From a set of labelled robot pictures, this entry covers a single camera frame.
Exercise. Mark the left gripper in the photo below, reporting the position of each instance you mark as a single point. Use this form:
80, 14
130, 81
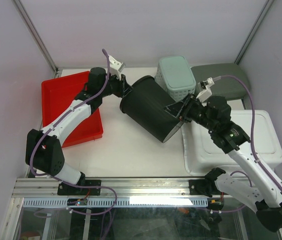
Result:
124, 87

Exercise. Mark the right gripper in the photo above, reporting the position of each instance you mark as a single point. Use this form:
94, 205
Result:
177, 109

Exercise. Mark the black plastic bucket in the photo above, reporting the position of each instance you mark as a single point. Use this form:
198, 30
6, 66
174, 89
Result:
145, 105

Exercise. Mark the light blue perforated basket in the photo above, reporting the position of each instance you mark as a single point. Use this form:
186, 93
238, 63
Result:
175, 76

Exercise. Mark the white plastic tub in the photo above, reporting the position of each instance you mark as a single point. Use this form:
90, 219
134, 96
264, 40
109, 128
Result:
201, 155

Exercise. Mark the red plastic tray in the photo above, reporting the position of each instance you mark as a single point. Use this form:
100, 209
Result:
56, 96

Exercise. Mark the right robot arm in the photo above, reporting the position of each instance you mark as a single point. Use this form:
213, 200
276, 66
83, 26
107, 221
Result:
265, 199

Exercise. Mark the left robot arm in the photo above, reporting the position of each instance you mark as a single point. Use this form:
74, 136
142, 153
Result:
44, 147

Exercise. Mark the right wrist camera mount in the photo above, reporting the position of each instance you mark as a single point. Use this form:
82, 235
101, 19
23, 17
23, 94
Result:
205, 89

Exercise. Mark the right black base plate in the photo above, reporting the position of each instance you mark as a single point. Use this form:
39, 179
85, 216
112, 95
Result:
197, 186

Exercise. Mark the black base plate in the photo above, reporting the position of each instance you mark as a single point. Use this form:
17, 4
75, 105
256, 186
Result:
93, 190
197, 186

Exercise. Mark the white slotted cable duct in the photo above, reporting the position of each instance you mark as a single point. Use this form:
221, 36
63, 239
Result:
133, 201

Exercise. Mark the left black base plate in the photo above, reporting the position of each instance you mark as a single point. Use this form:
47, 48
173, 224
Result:
93, 190

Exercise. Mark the left aluminium frame post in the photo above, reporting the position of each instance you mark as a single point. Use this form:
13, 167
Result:
36, 36

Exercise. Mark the aluminium mounting rail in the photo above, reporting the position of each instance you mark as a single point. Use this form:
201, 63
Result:
124, 187

